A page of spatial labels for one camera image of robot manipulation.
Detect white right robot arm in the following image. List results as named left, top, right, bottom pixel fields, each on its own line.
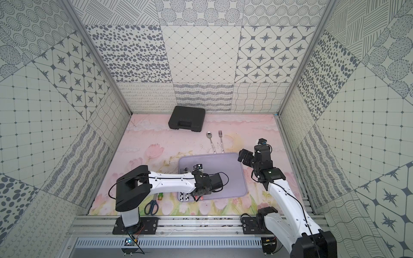
left=238, top=138, right=338, bottom=258

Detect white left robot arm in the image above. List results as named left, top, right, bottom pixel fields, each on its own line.
left=108, top=164, right=229, bottom=229

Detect lavender placemat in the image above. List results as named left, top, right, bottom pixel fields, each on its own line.
left=178, top=153, right=247, bottom=201

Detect black plastic tool case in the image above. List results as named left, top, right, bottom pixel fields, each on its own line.
left=168, top=106, right=206, bottom=132

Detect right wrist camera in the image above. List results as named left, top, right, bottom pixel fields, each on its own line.
left=258, top=138, right=267, bottom=145

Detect white floral handle fork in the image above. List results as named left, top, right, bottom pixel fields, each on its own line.
left=218, top=130, right=225, bottom=153

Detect white floral handle spoon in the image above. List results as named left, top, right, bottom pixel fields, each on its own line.
left=206, top=131, right=216, bottom=154

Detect blue handled scissors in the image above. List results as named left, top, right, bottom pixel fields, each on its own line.
left=144, top=193, right=159, bottom=216

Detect aluminium mounting rail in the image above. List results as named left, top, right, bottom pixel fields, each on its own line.
left=66, top=214, right=323, bottom=239

